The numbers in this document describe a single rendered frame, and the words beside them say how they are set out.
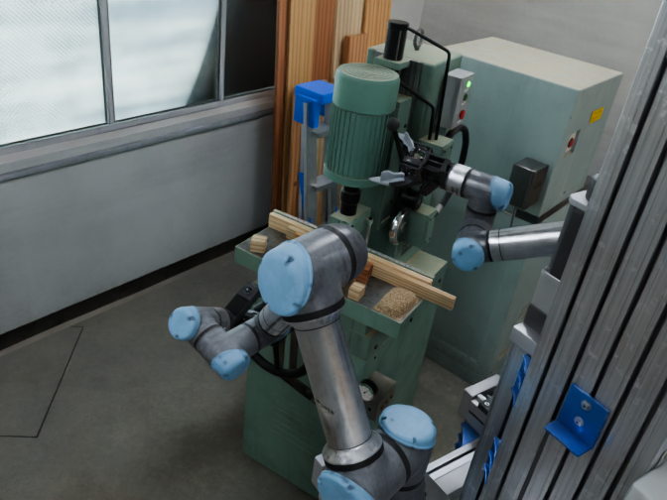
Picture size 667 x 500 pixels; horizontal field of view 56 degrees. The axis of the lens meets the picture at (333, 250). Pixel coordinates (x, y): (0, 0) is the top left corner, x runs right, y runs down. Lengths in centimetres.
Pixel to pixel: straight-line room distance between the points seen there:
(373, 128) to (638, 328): 95
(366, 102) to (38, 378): 189
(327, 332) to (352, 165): 76
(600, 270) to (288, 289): 49
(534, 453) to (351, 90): 98
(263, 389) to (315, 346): 118
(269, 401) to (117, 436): 67
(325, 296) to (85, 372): 199
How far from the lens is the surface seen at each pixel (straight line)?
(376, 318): 182
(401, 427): 129
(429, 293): 189
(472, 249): 146
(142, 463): 257
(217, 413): 273
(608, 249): 104
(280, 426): 234
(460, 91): 197
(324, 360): 112
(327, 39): 348
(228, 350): 139
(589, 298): 108
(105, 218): 305
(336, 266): 109
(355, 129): 173
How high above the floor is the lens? 197
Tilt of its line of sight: 31 degrees down
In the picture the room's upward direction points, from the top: 8 degrees clockwise
